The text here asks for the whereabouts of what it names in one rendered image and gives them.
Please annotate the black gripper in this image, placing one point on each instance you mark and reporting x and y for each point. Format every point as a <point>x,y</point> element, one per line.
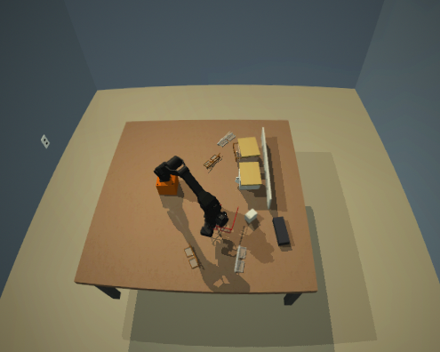
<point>207,229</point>

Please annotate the red glasses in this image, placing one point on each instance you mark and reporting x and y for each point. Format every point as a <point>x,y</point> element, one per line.
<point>224,229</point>

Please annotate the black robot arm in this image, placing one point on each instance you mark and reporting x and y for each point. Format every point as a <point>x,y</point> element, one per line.
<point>206,200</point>

